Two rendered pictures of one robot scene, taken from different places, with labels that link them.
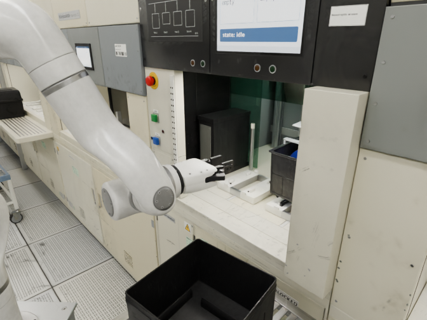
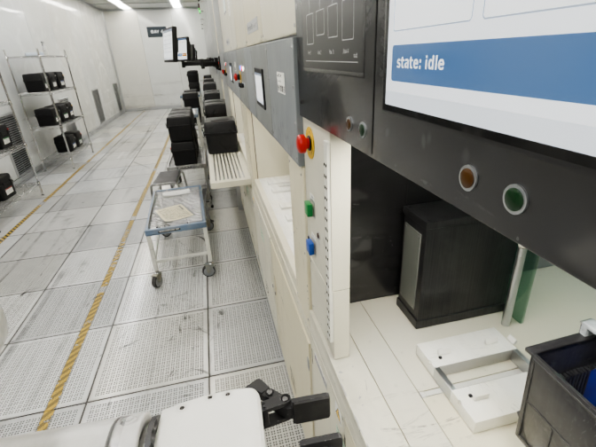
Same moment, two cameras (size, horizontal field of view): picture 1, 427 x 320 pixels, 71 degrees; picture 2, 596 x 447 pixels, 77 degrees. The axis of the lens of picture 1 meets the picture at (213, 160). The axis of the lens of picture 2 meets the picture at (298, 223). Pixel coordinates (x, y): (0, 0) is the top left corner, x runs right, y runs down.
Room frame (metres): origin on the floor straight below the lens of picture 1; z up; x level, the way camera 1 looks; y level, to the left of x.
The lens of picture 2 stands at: (0.52, -0.15, 1.53)
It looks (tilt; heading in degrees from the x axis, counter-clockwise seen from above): 25 degrees down; 32
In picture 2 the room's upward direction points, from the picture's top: 3 degrees counter-clockwise
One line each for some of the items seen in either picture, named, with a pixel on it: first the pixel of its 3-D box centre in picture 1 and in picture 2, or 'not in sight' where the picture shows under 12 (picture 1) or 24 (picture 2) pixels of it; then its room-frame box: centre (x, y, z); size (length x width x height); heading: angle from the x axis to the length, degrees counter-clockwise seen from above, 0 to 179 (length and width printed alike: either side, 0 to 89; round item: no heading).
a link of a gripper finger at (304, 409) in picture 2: (209, 162); (296, 401); (0.76, 0.01, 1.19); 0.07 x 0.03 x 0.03; 130
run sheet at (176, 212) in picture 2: not in sight; (173, 212); (2.28, 2.04, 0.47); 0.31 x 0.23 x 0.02; 65
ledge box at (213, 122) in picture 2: (5, 102); (221, 134); (2.92, 2.04, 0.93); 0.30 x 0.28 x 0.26; 40
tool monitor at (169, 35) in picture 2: not in sight; (190, 50); (3.18, 2.51, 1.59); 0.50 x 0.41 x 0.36; 133
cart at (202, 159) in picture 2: not in sight; (191, 173); (3.67, 3.30, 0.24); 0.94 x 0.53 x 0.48; 43
